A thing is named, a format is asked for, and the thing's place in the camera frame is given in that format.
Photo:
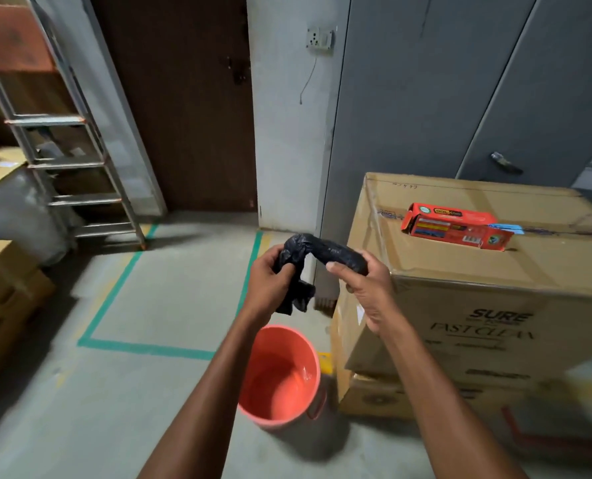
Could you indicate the brown wooden door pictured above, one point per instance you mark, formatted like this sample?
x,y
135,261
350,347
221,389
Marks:
x,y
186,99

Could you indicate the orange plastic bucket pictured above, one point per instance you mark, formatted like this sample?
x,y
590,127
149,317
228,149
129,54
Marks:
x,y
282,376

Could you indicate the person's left thumb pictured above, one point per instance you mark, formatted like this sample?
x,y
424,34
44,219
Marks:
x,y
285,273

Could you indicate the large brown cardboard box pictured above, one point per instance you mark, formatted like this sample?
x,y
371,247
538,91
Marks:
x,y
480,289

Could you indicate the grey metal cabinet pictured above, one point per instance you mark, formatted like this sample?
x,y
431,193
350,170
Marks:
x,y
445,104

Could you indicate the person's right thumb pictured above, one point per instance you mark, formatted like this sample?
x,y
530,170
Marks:
x,y
344,270

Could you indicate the person's right forearm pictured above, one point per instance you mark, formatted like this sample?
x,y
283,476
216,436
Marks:
x,y
440,399

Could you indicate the black plastic garbage bag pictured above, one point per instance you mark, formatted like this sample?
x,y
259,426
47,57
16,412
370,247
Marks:
x,y
310,259

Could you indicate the person's left forearm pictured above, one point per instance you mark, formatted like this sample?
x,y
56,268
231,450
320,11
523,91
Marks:
x,y
211,399

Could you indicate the person's right hand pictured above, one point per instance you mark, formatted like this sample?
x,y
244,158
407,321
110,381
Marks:
x,y
373,294

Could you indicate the black door latch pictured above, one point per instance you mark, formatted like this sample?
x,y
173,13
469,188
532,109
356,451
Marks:
x,y
238,69

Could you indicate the red garbage bag packet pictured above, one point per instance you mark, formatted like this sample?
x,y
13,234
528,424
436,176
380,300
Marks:
x,y
455,227

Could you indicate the aluminium ladder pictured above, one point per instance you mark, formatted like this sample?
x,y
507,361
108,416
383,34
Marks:
x,y
61,139

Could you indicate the white wall socket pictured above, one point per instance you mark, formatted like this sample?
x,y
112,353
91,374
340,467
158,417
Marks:
x,y
319,39

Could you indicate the small brown cardboard box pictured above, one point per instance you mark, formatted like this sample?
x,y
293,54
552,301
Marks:
x,y
405,396

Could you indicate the flat brown cardboard stack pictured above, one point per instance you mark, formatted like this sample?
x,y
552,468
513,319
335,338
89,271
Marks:
x,y
6,299

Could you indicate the person's left hand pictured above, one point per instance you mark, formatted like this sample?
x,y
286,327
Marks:
x,y
264,289

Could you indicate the plastic wrapped bundle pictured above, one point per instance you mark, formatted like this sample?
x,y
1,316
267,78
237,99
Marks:
x,y
16,214

